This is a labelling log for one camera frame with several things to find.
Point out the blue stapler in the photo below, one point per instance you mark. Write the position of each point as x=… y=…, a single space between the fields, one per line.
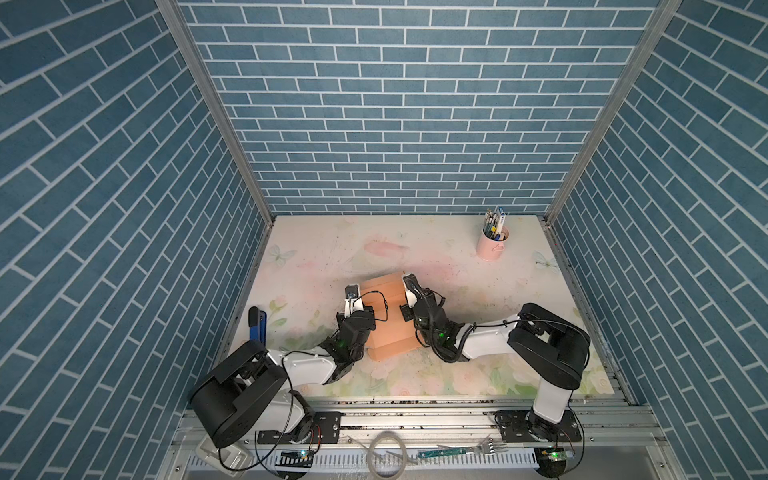
x=257 y=325

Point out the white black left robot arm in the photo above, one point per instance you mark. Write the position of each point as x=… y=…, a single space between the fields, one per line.
x=255 y=389

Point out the peach cardboard paper box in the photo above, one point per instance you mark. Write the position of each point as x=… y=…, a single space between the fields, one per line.
x=393 y=336

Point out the green handled fork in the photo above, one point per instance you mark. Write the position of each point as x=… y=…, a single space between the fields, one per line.
x=487 y=446

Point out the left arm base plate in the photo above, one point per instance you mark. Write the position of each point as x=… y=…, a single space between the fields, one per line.
x=324 y=428

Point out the pink metal pen cup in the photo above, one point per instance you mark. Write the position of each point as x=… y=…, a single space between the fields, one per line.
x=488 y=249

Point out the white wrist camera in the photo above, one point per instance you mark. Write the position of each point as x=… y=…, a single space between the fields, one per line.
x=353 y=300
x=412 y=289

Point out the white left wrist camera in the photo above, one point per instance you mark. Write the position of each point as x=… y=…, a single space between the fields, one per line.
x=353 y=300

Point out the aluminium left corner post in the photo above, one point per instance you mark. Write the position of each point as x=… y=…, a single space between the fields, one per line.
x=181 y=34

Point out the aluminium right corner post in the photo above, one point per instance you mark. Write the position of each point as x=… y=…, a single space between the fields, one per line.
x=657 y=24

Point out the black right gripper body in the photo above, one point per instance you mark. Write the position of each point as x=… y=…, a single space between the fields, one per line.
x=409 y=314

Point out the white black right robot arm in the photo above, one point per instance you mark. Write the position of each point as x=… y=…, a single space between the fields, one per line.
x=556 y=349

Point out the aluminium corner post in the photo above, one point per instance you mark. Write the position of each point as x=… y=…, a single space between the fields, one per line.
x=181 y=34
x=657 y=24

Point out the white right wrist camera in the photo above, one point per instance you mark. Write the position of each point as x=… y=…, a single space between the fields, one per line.
x=412 y=289

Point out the white labelled marker pen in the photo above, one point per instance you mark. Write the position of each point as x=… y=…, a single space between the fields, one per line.
x=499 y=223

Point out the white plastic holder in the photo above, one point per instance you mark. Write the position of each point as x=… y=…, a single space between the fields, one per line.
x=231 y=460

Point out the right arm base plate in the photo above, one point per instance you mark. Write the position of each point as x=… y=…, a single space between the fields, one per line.
x=537 y=427

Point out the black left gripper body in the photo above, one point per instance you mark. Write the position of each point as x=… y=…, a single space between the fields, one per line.
x=369 y=314

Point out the aluminium front rail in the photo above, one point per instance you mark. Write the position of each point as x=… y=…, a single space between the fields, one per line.
x=428 y=422

